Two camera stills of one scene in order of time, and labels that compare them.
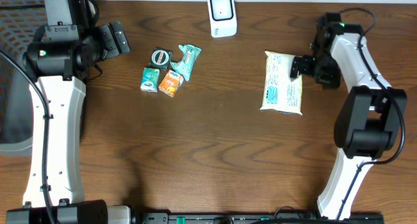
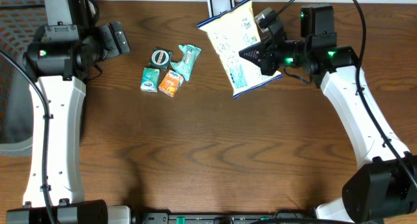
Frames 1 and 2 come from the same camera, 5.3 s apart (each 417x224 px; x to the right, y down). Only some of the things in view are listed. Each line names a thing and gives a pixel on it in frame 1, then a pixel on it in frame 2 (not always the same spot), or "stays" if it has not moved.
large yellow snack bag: [281, 92] -> [231, 30]
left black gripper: [113, 50] stays
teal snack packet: [185, 66] stays
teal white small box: [150, 79] stays
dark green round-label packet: [161, 58] stays
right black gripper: [328, 78] -> [264, 58]
